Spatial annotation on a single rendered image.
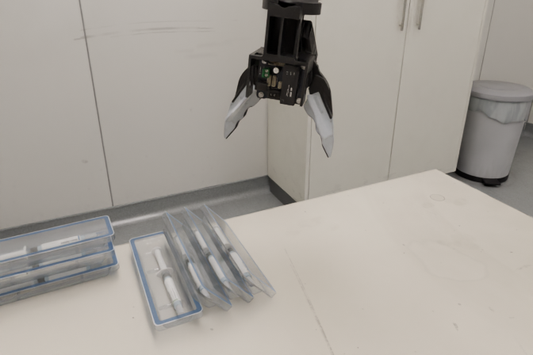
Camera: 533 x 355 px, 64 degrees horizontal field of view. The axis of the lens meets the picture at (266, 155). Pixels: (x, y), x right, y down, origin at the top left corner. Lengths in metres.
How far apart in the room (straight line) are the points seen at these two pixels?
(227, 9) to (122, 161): 0.86
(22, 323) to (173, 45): 1.57
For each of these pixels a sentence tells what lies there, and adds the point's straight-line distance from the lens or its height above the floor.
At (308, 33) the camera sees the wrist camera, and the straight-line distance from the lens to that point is 0.55.
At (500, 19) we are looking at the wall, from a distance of 3.23.
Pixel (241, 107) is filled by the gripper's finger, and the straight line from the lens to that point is 0.58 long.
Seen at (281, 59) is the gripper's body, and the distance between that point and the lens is 0.50.
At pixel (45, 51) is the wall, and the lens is 1.95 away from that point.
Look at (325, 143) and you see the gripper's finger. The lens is 0.58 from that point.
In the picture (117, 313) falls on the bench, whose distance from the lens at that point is 0.57.
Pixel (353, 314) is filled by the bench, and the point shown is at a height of 0.75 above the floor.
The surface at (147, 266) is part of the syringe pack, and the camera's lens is 0.60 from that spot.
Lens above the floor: 1.12
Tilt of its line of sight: 23 degrees down
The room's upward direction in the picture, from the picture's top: straight up
